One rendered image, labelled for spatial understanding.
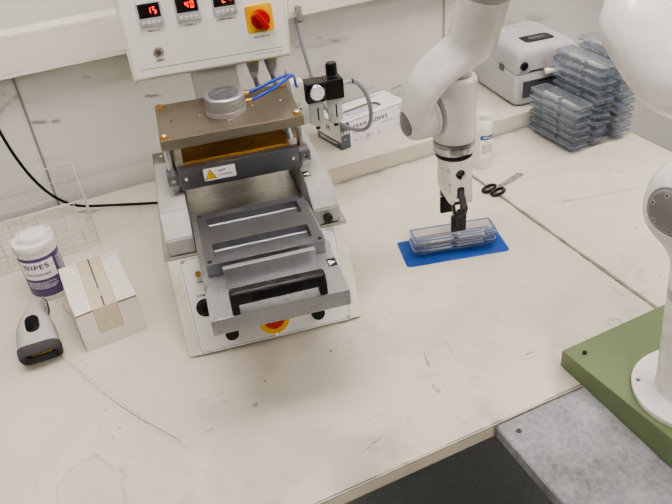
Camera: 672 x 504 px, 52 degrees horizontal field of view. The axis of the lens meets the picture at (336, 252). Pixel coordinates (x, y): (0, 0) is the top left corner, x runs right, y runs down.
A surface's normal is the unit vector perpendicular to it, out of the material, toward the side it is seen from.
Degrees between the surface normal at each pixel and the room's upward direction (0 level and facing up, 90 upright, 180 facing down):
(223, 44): 90
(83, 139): 90
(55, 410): 0
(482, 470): 0
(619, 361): 5
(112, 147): 90
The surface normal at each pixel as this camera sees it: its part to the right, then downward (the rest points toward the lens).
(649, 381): -0.14, -0.84
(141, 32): 0.26, 0.54
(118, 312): 0.46, 0.45
